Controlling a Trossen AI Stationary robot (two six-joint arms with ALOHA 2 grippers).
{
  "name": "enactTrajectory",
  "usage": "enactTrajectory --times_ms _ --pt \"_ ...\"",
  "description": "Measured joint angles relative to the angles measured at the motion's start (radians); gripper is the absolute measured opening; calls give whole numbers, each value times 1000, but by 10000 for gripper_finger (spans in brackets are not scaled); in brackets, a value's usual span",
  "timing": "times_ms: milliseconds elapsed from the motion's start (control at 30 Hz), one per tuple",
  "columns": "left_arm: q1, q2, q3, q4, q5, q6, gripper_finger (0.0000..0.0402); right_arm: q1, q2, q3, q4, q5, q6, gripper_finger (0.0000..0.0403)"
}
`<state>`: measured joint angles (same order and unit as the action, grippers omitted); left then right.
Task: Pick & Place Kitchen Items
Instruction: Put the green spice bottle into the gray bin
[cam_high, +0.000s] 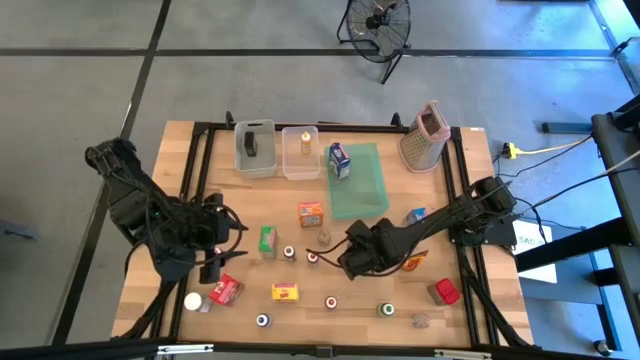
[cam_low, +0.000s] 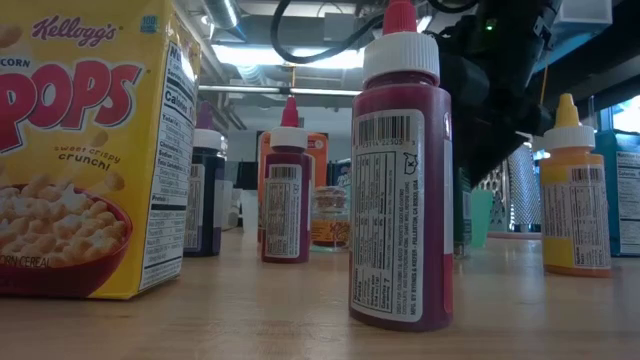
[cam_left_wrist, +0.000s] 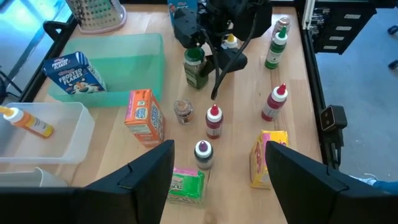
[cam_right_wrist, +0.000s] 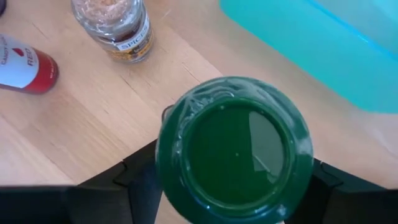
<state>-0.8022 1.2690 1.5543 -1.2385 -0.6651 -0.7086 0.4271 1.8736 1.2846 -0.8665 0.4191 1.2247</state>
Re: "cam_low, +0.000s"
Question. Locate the dark blue cereal box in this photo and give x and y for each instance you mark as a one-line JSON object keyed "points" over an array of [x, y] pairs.
{"points": [[342, 175]]}

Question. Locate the yellow food colouring bottle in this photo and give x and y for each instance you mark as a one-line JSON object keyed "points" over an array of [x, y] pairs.
{"points": [[575, 215]]}

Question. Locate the orange snack box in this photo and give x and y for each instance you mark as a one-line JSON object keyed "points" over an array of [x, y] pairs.
{"points": [[318, 160]]}

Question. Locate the purple food colouring bottle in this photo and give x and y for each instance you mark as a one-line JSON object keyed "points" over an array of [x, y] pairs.
{"points": [[210, 200]]}

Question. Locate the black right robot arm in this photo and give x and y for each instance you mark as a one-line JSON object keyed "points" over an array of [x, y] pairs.
{"points": [[525, 60]]}

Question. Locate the pink metal box grater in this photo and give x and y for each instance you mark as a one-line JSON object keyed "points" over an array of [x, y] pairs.
{"points": [[522, 195]]}

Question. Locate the teal plastic tray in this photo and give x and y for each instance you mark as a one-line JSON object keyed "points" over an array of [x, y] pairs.
{"points": [[481, 220]]}

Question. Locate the red food colouring bottle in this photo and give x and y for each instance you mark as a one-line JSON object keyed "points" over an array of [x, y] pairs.
{"points": [[286, 210], [400, 225]]}

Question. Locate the grey ceiling junction box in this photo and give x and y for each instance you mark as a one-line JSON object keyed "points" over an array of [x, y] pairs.
{"points": [[345, 27]]}

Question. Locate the small brown spice jar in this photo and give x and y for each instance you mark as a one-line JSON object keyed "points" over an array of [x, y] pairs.
{"points": [[330, 220]]}

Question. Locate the grey ceiling pipe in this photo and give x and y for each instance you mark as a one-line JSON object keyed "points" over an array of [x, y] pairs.
{"points": [[250, 89]]}

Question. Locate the black computer monitor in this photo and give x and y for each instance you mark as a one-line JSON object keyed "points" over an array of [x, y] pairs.
{"points": [[248, 175]]}

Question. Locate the fluorescent ceiling light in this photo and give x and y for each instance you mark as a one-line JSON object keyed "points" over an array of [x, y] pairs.
{"points": [[240, 55]]}

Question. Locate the yellow Corn Pops box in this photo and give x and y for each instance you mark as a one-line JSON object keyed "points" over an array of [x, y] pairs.
{"points": [[75, 150]]}

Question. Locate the grey ventilation duct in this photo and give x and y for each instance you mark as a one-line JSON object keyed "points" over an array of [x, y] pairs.
{"points": [[585, 12]]}

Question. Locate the silver spiral air duct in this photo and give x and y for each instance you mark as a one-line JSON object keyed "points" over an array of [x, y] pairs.
{"points": [[222, 12]]}

